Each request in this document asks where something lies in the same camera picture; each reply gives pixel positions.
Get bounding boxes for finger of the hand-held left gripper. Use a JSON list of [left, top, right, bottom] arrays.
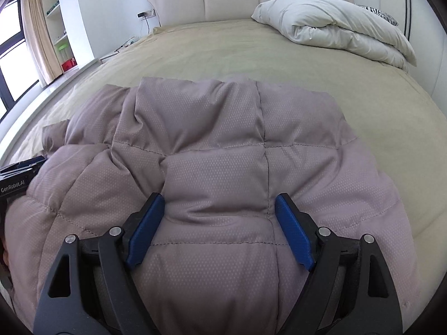
[[0, 157, 48, 179]]

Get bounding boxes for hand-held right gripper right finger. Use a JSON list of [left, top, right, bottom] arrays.
[[274, 193, 403, 335]]

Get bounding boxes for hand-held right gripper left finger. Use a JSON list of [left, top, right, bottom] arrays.
[[33, 193, 166, 335]]

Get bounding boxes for mauve hooded puffer coat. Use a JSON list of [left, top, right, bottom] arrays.
[[5, 77, 424, 335]]

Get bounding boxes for white window ledge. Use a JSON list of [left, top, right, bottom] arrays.
[[0, 59, 103, 149]]

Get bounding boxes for black framed window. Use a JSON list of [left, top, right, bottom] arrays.
[[0, 0, 40, 113]]

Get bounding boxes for beige curtain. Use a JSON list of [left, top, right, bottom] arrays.
[[22, 0, 64, 87]]

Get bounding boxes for white nightstand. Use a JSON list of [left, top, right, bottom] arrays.
[[99, 37, 141, 64]]

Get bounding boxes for bed with beige sheet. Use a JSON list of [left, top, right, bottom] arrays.
[[0, 19, 447, 308]]

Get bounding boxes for white folded duvet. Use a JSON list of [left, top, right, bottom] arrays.
[[251, 0, 418, 73]]

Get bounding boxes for zebra print pillow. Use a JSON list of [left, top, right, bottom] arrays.
[[356, 4, 400, 27]]

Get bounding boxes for white wardrobe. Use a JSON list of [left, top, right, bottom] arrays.
[[401, 0, 447, 99]]

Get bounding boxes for white wall shelf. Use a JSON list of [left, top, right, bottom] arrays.
[[41, 0, 80, 75]]

